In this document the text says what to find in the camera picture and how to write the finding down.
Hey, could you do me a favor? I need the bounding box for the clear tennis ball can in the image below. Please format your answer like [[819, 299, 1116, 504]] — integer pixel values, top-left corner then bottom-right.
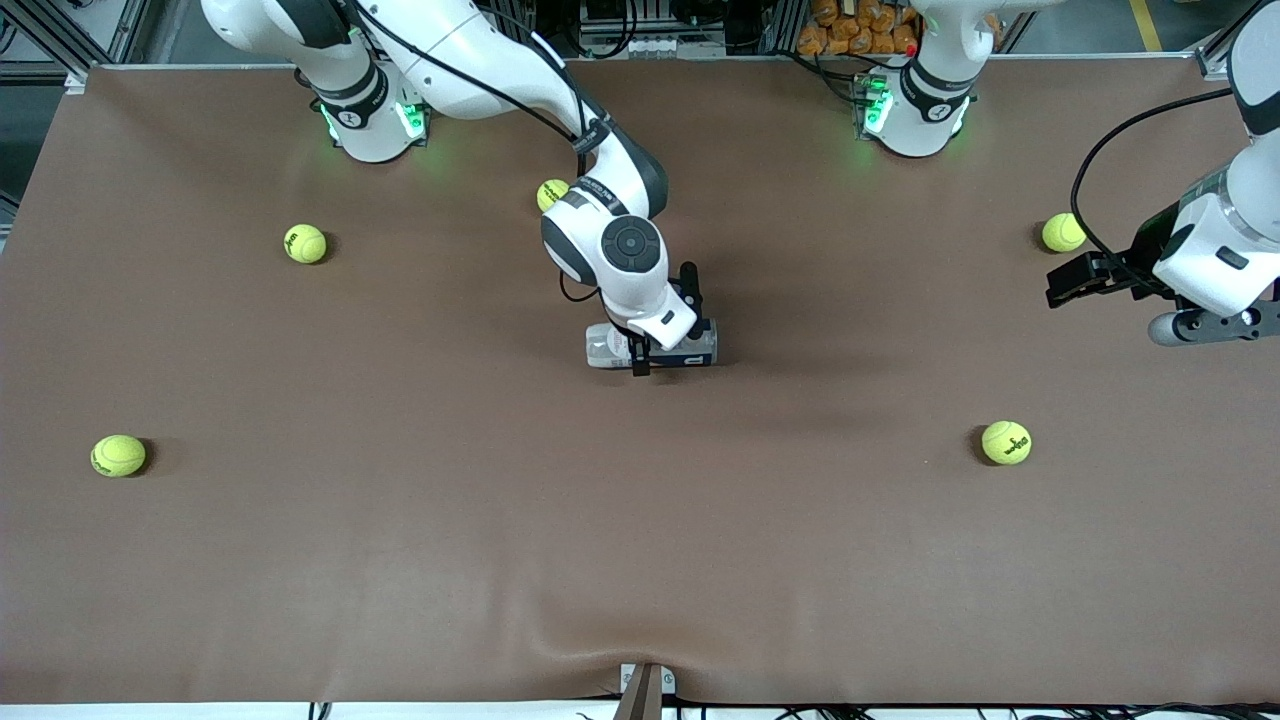
[[585, 320, 719, 370]]

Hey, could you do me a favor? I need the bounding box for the brown table cover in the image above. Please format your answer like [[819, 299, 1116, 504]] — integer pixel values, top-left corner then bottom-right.
[[0, 55, 1280, 706]]

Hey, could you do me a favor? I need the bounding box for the orange packets pile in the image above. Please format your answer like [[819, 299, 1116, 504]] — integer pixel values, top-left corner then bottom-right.
[[797, 0, 919, 58]]

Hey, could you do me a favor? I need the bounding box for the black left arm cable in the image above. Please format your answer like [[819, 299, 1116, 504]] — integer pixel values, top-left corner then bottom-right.
[[1070, 88, 1241, 296]]

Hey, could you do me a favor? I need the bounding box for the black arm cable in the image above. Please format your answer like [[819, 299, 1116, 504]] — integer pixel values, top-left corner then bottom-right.
[[1070, 88, 1241, 296], [345, 0, 613, 303]]

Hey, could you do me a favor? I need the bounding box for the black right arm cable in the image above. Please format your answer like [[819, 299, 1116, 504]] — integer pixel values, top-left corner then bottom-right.
[[345, 0, 613, 303]]

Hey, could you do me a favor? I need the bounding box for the aluminium frame strut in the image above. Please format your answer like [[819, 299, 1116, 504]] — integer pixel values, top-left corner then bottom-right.
[[1195, 25, 1243, 81], [0, 0, 93, 83]]

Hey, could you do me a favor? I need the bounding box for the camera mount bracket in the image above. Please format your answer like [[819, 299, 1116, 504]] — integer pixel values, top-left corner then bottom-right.
[[615, 662, 677, 720]]

